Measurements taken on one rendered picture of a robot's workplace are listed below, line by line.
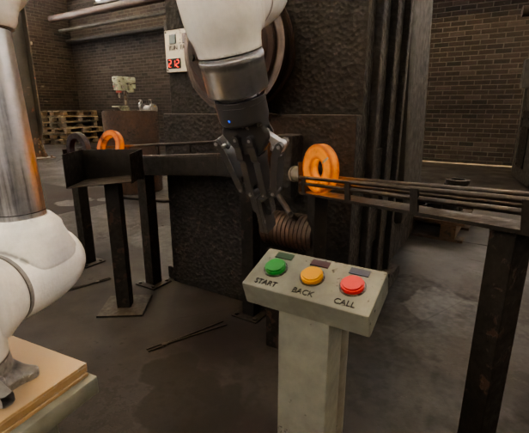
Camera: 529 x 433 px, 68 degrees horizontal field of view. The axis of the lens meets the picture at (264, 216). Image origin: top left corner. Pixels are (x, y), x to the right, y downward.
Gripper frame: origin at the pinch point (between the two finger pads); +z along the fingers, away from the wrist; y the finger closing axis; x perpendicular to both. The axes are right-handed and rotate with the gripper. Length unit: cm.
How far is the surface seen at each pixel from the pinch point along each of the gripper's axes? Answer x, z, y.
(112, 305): -21, 83, 113
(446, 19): -697, 88, 73
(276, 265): 0.4, 11.7, -0.4
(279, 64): -81, -5, 39
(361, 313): 5.2, 12.9, -18.1
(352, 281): 0.0, 11.8, -14.8
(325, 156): -55, 17, 13
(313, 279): 1.5, 11.9, -8.4
